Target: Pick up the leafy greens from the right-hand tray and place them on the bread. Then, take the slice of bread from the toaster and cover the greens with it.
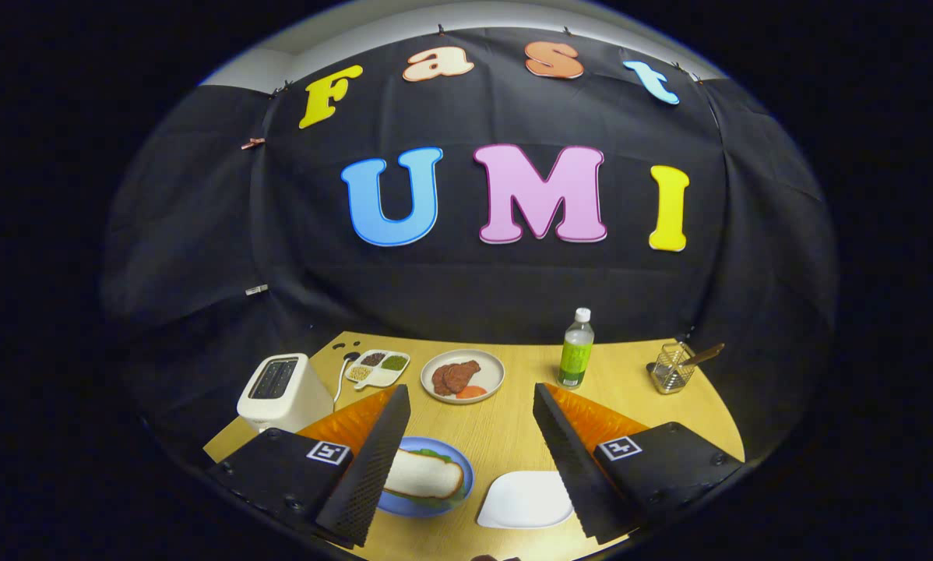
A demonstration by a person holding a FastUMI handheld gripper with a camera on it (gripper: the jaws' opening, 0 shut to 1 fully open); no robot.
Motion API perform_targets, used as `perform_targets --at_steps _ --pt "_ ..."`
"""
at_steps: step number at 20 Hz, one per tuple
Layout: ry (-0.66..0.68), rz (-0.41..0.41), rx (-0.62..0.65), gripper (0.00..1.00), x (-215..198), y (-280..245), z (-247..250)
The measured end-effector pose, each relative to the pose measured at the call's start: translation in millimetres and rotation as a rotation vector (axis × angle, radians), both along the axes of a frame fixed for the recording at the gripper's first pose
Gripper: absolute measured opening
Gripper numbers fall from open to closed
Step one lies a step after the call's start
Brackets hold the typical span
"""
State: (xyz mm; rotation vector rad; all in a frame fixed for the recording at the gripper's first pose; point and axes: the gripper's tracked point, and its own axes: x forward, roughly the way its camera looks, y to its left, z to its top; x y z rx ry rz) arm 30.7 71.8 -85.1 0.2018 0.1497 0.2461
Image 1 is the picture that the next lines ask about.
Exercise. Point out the green lettuce leaf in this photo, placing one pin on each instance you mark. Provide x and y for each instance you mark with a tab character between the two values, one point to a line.
433	453

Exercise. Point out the pile of green beans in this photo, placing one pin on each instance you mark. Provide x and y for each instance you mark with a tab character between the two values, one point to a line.
394	362

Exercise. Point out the silver clip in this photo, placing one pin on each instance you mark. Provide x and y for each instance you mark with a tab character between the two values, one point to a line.
257	290

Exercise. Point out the red tomato slice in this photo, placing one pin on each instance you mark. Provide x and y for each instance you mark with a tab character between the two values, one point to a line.
473	392

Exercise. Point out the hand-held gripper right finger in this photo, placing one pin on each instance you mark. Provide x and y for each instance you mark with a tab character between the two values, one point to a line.
572	467

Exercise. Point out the green label plastic bottle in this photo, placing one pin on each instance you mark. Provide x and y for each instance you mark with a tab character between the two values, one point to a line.
575	358

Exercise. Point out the toasted bread slice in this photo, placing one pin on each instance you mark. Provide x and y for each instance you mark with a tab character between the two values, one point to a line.
427	474

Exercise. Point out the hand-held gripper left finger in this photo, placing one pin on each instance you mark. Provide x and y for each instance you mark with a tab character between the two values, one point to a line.
369	467

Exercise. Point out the beige round plate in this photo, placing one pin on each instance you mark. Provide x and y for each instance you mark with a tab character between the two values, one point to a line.
490	370

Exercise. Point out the pile of brown beans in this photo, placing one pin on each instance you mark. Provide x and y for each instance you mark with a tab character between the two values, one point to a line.
372	359

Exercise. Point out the white toaster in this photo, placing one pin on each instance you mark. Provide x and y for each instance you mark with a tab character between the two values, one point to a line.
295	405

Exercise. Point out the white plate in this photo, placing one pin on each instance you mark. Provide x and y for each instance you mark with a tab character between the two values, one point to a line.
525	499

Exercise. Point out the copper clip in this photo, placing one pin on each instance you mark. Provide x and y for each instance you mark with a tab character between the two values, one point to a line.
253	143

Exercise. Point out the black backdrop cloth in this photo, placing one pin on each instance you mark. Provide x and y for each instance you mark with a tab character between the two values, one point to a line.
466	280

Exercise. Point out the white divided dish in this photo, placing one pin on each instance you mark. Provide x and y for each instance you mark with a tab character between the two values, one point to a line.
385	378

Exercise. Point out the brown meat slice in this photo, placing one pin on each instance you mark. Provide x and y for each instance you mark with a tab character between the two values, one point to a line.
439	382
462	375

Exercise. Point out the blue plate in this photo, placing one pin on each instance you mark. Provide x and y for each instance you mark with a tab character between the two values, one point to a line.
404	508

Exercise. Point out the pile of yellow beans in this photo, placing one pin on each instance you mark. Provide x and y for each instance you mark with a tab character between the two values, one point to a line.
360	372

